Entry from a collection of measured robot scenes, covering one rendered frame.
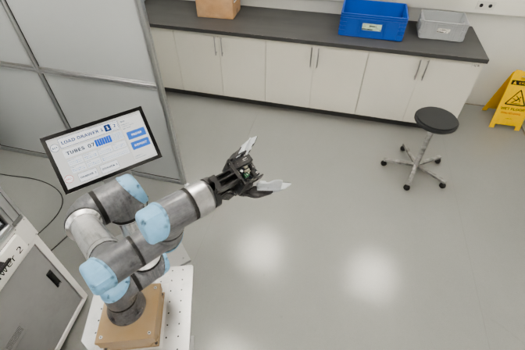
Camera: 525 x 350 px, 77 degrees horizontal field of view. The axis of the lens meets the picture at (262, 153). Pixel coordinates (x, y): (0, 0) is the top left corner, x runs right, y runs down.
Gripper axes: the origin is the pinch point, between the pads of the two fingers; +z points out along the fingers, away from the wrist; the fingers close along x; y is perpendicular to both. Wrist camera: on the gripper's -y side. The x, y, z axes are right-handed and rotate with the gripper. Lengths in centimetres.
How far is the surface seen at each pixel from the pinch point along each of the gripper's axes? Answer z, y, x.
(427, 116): 211, -102, -4
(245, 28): 162, -152, 172
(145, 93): 30, -133, 123
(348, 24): 225, -108, 108
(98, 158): -23, -103, 73
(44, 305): -78, -157, 30
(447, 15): 311, -81, 64
